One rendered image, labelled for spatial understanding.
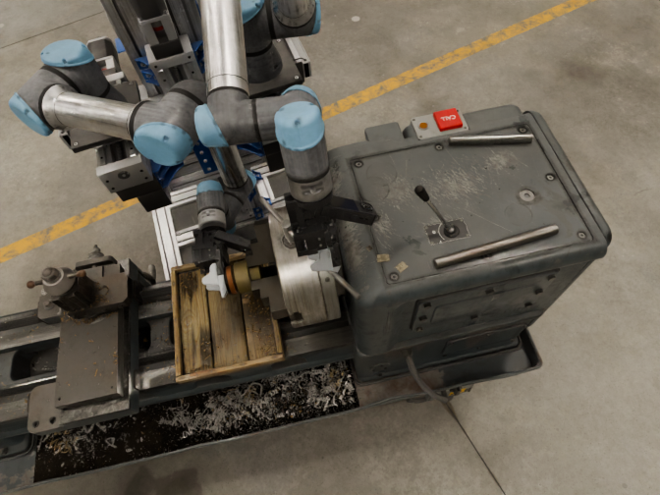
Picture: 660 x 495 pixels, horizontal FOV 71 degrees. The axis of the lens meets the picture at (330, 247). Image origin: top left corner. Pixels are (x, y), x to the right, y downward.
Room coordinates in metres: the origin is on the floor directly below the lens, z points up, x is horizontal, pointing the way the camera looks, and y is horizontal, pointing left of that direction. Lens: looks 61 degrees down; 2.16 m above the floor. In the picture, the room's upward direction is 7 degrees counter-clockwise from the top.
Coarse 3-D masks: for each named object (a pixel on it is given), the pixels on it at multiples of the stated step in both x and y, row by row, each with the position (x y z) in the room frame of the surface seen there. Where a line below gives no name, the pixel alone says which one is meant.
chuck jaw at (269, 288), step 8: (256, 280) 0.52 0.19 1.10; (264, 280) 0.51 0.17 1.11; (272, 280) 0.51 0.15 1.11; (256, 288) 0.49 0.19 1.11; (264, 288) 0.49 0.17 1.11; (272, 288) 0.49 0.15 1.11; (280, 288) 0.48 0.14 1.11; (256, 296) 0.48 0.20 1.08; (264, 296) 0.47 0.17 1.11; (272, 296) 0.46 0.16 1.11; (280, 296) 0.46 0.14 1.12; (264, 304) 0.45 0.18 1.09; (272, 304) 0.44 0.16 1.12; (280, 304) 0.43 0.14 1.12; (272, 312) 0.42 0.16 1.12; (280, 312) 0.42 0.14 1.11; (296, 312) 0.41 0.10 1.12; (296, 320) 0.40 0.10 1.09
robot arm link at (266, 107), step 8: (288, 88) 0.66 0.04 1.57; (296, 88) 0.65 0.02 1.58; (304, 88) 0.65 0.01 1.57; (272, 96) 0.63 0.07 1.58; (280, 96) 0.63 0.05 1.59; (288, 96) 0.62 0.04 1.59; (296, 96) 0.62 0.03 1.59; (304, 96) 0.62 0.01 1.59; (312, 96) 0.63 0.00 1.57; (256, 104) 0.61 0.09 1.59; (264, 104) 0.61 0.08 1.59; (272, 104) 0.61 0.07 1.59; (280, 104) 0.60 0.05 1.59; (256, 112) 0.60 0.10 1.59; (264, 112) 0.59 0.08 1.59; (272, 112) 0.59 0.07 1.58; (320, 112) 0.60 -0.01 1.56; (264, 120) 0.58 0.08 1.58; (272, 120) 0.58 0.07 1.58; (264, 128) 0.58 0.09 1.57; (272, 128) 0.58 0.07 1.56; (264, 136) 0.57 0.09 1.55; (272, 136) 0.57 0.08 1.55
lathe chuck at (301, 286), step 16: (272, 224) 0.59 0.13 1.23; (272, 240) 0.55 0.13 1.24; (304, 240) 0.54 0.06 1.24; (288, 256) 0.50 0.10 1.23; (304, 256) 0.50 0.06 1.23; (288, 272) 0.47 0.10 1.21; (304, 272) 0.47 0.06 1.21; (288, 288) 0.44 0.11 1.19; (304, 288) 0.44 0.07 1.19; (320, 288) 0.44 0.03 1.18; (288, 304) 0.42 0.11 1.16; (304, 304) 0.41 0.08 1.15; (320, 304) 0.41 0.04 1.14; (304, 320) 0.40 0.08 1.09; (320, 320) 0.40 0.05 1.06
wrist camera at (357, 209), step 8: (336, 200) 0.48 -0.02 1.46; (344, 200) 0.49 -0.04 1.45; (352, 200) 0.49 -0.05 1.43; (328, 208) 0.46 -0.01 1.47; (336, 208) 0.46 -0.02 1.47; (344, 208) 0.46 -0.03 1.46; (352, 208) 0.47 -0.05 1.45; (360, 208) 0.47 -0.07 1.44; (368, 208) 0.47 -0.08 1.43; (328, 216) 0.45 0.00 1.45; (336, 216) 0.45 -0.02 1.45; (344, 216) 0.45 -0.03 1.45; (352, 216) 0.45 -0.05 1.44; (360, 216) 0.46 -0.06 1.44; (368, 216) 0.46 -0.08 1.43; (376, 216) 0.46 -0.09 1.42; (368, 224) 0.45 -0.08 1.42
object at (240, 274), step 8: (240, 264) 0.56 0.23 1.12; (224, 272) 0.54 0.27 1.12; (232, 272) 0.54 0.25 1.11; (240, 272) 0.53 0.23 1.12; (248, 272) 0.54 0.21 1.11; (256, 272) 0.54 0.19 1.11; (224, 280) 0.52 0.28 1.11; (232, 280) 0.52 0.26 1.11; (240, 280) 0.52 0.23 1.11; (248, 280) 0.51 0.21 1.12; (232, 288) 0.51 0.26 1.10; (240, 288) 0.50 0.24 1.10; (248, 288) 0.50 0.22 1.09
